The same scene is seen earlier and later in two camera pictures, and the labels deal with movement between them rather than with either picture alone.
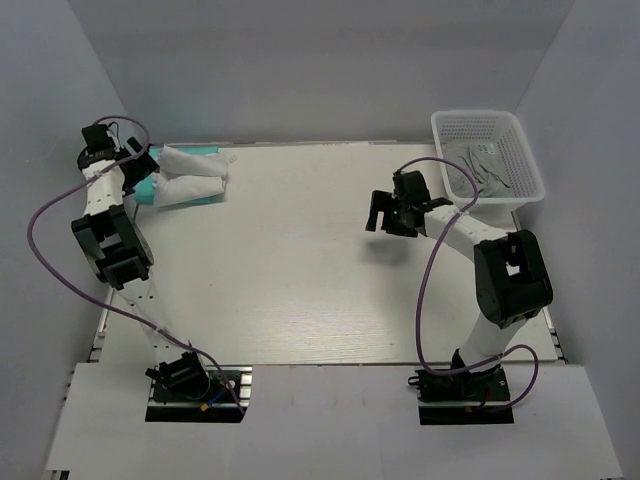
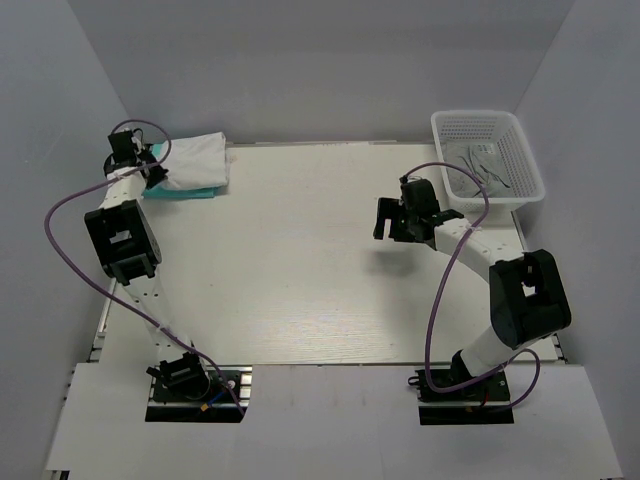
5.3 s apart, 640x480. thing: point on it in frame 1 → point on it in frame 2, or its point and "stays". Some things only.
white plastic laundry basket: x=493 y=146 stays
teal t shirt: x=145 y=191 → x=163 y=189
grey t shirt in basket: x=486 y=167 stays
